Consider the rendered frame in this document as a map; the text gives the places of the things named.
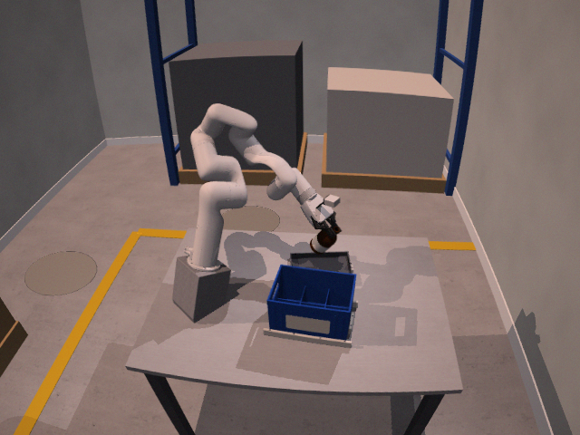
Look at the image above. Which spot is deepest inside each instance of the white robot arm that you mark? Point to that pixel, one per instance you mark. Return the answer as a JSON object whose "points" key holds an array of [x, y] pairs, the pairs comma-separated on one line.
{"points": [[227, 188]]}

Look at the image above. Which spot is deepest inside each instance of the brown glass bottle with white label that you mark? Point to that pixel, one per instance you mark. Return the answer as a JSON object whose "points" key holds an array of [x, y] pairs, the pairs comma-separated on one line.
{"points": [[321, 242]]}

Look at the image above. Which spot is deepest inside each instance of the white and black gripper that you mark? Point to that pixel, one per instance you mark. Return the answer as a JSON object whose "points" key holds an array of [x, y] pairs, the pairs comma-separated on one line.
{"points": [[317, 217]]}

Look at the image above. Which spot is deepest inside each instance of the blue plastic crate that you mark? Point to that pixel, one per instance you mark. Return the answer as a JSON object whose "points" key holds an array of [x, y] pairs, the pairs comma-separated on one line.
{"points": [[298, 288]]}

